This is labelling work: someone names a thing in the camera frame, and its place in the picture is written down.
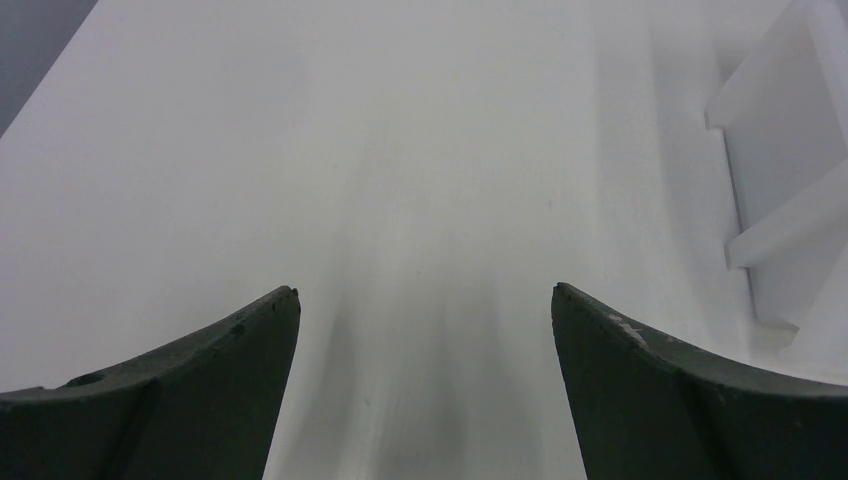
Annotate white plastic bin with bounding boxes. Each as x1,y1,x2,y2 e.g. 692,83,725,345
705,1,847,370

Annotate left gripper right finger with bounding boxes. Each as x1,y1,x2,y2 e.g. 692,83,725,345
551,283,847,479

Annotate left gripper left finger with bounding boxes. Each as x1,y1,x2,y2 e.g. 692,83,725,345
1,286,301,479

